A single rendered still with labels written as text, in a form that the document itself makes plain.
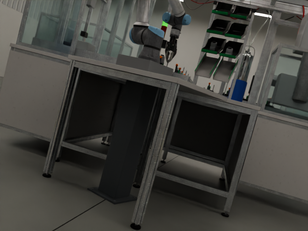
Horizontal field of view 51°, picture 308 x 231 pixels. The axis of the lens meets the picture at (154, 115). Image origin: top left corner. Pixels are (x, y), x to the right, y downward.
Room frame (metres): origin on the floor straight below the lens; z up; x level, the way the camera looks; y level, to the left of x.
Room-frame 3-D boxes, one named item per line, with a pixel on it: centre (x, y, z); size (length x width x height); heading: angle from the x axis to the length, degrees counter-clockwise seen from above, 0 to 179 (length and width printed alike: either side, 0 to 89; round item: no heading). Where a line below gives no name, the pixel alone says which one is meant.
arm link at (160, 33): (2.21, 0.14, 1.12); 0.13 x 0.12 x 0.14; 48
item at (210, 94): (2.26, 0.10, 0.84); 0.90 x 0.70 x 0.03; 56
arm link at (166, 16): (2.46, 0.06, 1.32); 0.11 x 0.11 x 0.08; 48
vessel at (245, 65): (3.45, -0.79, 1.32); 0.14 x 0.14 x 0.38
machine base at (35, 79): (3.41, 0.92, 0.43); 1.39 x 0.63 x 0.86; 170
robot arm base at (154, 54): (2.21, 0.13, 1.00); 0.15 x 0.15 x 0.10
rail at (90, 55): (2.67, 0.25, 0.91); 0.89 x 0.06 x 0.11; 80
